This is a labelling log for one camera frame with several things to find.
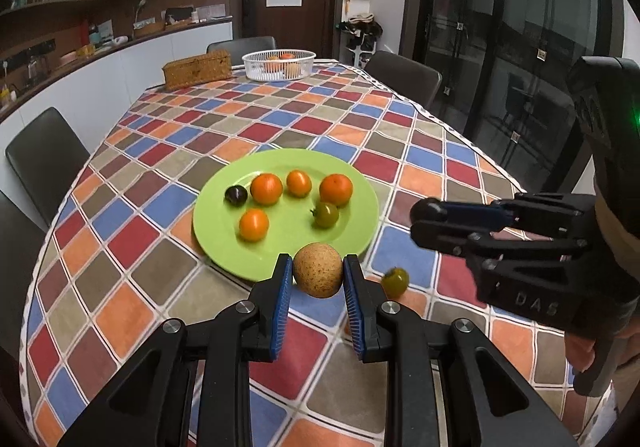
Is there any white plastic basket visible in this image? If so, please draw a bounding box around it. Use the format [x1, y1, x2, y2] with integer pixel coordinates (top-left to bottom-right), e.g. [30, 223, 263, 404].
[242, 48, 317, 81]

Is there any person's right hand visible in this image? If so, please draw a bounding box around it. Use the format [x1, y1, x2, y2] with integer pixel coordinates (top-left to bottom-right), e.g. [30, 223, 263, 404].
[564, 204, 640, 375]

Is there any pile of clothes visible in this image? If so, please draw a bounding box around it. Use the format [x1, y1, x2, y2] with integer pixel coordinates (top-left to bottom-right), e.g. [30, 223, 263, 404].
[338, 12, 383, 48]

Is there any orange tomato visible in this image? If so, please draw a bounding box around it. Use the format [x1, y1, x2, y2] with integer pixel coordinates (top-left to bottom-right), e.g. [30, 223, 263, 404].
[319, 174, 354, 207]
[238, 208, 270, 242]
[250, 173, 284, 205]
[286, 170, 313, 198]

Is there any green plate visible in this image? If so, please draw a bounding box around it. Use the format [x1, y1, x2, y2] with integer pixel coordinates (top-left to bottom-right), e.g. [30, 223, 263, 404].
[192, 148, 381, 284]

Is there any white clothes rack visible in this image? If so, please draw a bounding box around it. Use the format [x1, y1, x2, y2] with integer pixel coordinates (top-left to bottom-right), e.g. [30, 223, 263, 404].
[350, 44, 377, 70]

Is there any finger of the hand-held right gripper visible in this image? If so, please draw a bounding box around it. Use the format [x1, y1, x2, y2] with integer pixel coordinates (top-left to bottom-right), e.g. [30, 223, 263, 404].
[410, 222, 590, 262]
[410, 192, 597, 234]

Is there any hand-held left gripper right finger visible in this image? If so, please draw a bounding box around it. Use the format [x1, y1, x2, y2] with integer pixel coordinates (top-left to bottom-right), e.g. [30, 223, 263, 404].
[342, 254, 576, 447]

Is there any green tomato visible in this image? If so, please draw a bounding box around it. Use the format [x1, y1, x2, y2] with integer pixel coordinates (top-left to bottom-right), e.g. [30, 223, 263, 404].
[310, 202, 340, 229]
[381, 267, 411, 299]

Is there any dark sliding glass door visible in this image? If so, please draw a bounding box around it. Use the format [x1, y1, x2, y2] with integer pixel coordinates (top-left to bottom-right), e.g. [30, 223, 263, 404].
[400, 0, 626, 190]

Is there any dark leather chair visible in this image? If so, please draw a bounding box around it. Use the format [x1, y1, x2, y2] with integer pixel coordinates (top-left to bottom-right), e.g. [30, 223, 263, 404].
[5, 107, 92, 228]
[206, 36, 277, 55]
[366, 50, 444, 112]
[0, 191, 47, 348]

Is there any tan longan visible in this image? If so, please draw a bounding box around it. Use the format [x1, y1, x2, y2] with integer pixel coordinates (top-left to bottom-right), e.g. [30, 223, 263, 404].
[292, 243, 345, 299]

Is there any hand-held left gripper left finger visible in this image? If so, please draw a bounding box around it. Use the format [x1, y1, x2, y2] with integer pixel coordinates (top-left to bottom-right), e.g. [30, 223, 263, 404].
[57, 253, 293, 447]

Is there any woven wicker box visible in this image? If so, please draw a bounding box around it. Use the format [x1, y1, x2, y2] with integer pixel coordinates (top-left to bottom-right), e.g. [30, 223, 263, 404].
[161, 52, 233, 91]

